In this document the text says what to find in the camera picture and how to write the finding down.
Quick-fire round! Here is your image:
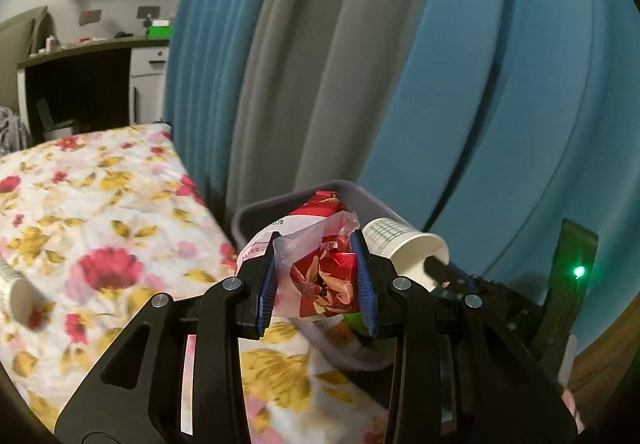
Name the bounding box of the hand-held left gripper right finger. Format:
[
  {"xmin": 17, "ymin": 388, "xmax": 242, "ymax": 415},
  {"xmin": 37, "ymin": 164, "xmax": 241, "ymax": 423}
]
[{"xmin": 350, "ymin": 230, "xmax": 578, "ymax": 444}]

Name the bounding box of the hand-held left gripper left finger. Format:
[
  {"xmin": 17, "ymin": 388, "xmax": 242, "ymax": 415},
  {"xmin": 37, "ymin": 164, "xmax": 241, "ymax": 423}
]
[{"xmin": 54, "ymin": 238, "xmax": 277, "ymax": 444}]

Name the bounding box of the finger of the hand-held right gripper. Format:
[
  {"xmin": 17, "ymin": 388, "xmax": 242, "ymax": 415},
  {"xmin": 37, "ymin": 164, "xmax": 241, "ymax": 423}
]
[{"xmin": 424, "ymin": 258, "xmax": 471, "ymax": 297}]

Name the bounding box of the white grid paper cup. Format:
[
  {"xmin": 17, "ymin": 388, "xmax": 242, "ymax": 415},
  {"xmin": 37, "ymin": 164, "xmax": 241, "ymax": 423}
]
[
  {"xmin": 0, "ymin": 256, "xmax": 38, "ymax": 327},
  {"xmin": 361, "ymin": 218, "xmax": 450, "ymax": 295}
]

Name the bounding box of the red wrapper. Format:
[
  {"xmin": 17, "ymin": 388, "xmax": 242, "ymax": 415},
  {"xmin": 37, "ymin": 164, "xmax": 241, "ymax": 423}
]
[{"xmin": 272, "ymin": 210, "xmax": 362, "ymax": 322}]

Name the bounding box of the grey plastic bin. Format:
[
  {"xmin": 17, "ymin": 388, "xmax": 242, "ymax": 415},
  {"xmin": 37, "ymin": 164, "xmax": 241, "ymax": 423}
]
[{"xmin": 231, "ymin": 180, "xmax": 426, "ymax": 370}]

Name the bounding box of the green crumpled wrapper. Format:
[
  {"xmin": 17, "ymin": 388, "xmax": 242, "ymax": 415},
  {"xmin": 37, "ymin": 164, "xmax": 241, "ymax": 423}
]
[{"xmin": 342, "ymin": 313, "xmax": 371, "ymax": 337}]

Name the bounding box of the red and white snack packet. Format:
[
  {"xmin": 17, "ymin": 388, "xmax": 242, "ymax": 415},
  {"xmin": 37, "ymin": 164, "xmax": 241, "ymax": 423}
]
[{"xmin": 236, "ymin": 191, "xmax": 348, "ymax": 275}]

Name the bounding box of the floral tablecloth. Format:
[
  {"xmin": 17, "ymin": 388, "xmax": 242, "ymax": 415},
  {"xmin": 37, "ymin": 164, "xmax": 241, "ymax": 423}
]
[{"xmin": 0, "ymin": 123, "xmax": 401, "ymax": 444}]

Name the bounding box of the blue and grey panel curtain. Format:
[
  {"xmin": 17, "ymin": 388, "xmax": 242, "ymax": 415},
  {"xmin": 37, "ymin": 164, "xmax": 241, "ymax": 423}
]
[{"xmin": 162, "ymin": 0, "xmax": 640, "ymax": 375}]

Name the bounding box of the white desk drawer unit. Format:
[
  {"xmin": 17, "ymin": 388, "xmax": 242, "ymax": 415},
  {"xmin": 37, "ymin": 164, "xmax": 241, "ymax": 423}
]
[{"xmin": 129, "ymin": 46, "xmax": 171, "ymax": 125}]

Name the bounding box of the dark top desk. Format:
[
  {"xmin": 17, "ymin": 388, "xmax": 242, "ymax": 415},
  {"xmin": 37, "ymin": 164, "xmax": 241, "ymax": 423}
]
[{"xmin": 17, "ymin": 36, "xmax": 173, "ymax": 145}]

